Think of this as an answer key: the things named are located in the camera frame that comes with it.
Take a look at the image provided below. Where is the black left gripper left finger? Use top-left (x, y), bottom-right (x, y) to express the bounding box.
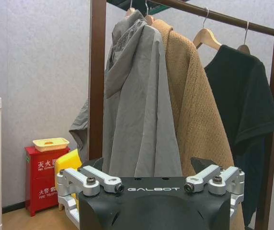
top-left (57, 157), bottom-right (124, 218)

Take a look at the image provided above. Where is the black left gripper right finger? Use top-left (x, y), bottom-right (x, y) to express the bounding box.
top-left (184, 157), bottom-right (246, 217)

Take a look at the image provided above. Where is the wooden clothes hanger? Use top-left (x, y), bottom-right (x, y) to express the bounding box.
top-left (125, 0), bottom-right (138, 18)
top-left (143, 0), bottom-right (156, 26)
top-left (237, 20), bottom-right (251, 55)
top-left (192, 6), bottom-right (223, 51)

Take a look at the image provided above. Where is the yellow foam block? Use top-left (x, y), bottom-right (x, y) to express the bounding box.
top-left (55, 148), bottom-right (83, 212)

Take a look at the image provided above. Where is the red fire extinguisher cabinet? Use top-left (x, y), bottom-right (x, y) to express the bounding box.
top-left (24, 144), bottom-right (71, 217)

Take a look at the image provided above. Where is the pale yellow plastic tray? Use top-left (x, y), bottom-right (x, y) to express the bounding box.
top-left (32, 137), bottom-right (70, 152)

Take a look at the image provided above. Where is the tan fleece coat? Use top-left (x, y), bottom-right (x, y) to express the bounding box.
top-left (150, 19), bottom-right (247, 230)

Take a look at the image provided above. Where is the black t-shirt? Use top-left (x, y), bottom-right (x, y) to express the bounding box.
top-left (204, 44), bottom-right (274, 228)

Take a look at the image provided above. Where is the grey hooded jacket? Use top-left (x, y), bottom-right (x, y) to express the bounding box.
top-left (69, 9), bottom-right (183, 178)

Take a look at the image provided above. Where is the dark green shelf panel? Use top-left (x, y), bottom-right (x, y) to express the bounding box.
top-left (105, 0), bottom-right (190, 18)

